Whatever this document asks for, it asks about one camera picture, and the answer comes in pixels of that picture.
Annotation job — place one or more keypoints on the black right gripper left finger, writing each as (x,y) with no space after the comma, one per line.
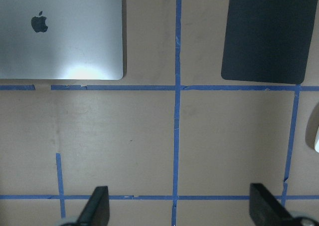
(97,210)

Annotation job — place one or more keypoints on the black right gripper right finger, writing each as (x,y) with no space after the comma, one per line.
(265,210)

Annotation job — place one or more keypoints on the black mousepad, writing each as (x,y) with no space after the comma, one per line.
(268,40)

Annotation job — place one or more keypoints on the silver apple laptop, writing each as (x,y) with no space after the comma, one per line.
(61,39)

